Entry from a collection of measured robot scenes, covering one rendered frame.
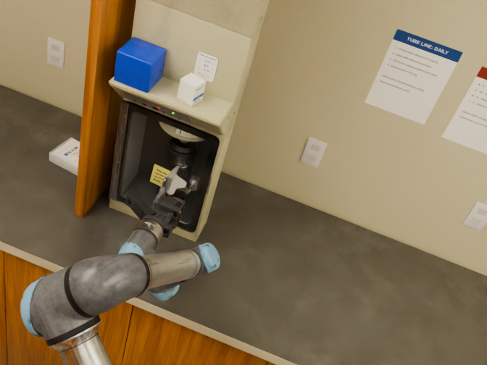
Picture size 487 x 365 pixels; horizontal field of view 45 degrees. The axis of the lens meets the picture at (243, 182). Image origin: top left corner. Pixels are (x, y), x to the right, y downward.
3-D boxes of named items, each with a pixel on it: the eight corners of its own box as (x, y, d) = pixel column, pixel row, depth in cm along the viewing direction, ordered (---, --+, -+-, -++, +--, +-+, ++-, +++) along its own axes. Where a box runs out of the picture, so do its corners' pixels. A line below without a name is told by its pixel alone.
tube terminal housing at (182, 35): (139, 166, 220) (172, -33, 171) (219, 198, 217) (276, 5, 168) (108, 206, 200) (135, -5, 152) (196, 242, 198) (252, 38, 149)
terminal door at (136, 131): (111, 198, 197) (125, 99, 172) (195, 233, 194) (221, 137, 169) (110, 199, 196) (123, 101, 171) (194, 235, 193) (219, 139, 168)
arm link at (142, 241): (126, 281, 154) (106, 257, 151) (143, 253, 163) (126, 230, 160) (148, 275, 150) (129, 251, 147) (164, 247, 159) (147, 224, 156)
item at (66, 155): (70, 145, 219) (70, 136, 217) (106, 164, 216) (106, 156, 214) (48, 160, 210) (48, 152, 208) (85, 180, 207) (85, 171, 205)
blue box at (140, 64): (129, 64, 164) (133, 35, 158) (162, 77, 163) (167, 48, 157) (113, 80, 156) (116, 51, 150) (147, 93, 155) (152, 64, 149)
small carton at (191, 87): (187, 90, 161) (190, 72, 157) (202, 99, 159) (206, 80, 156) (176, 97, 157) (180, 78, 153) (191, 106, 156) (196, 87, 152)
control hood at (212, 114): (123, 92, 171) (127, 62, 164) (226, 132, 168) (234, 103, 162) (104, 111, 162) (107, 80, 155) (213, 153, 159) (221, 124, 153)
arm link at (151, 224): (130, 242, 162) (134, 221, 157) (138, 231, 165) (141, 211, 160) (155, 252, 161) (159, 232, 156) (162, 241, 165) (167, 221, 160)
